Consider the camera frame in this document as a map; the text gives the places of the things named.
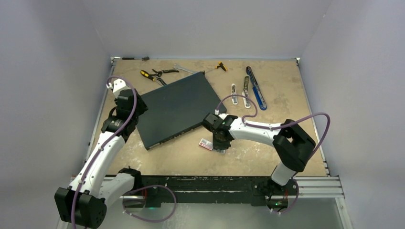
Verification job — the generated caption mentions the dark flat network switch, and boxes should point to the dark flat network switch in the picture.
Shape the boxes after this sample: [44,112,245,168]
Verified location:
[136,72,221,150]

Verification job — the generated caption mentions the black tool at wall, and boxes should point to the black tool at wall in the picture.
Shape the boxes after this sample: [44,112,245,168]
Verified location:
[121,56,150,61]

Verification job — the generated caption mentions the silver wrench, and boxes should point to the silver wrench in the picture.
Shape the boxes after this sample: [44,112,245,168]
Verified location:
[173,64,196,74]

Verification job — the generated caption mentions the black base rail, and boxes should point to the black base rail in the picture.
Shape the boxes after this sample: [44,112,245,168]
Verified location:
[112,175,299,208]

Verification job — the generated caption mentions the red white staple box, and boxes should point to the red white staple box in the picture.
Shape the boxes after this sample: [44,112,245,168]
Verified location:
[199,138,213,151]

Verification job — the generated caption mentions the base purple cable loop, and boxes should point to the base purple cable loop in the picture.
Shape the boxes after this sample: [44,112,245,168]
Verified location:
[122,185,177,223]

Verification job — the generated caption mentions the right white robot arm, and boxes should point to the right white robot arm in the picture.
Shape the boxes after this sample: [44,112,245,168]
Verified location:
[202,113,316,194]

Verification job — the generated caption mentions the white stapler part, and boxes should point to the white stapler part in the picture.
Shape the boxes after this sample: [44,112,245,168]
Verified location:
[231,83,238,105]

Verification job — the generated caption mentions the small yellow black screwdriver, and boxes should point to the small yellow black screwdriver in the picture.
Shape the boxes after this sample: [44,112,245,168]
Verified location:
[204,61,228,73]

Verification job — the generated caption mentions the blue stapler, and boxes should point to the blue stapler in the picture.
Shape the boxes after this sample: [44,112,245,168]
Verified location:
[246,66,267,110]

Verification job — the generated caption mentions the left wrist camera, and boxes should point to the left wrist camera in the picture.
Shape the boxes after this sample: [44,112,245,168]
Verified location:
[106,79,130,99]

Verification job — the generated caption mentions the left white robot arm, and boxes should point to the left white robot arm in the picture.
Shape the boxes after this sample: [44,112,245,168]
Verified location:
[54,89,148,229]

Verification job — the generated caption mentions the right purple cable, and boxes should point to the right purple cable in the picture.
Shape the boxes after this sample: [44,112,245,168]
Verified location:
[214,94,331,215]

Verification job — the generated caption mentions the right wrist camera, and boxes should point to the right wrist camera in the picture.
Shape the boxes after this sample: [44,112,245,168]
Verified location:
[214,110,228,120]

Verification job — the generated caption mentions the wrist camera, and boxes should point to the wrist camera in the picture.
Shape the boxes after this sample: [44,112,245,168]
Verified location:
[106,79,130,99]
[214,110,228,120]

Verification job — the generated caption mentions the black handled cutters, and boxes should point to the black handled cutters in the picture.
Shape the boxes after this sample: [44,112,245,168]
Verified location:
[152,69,180,78]

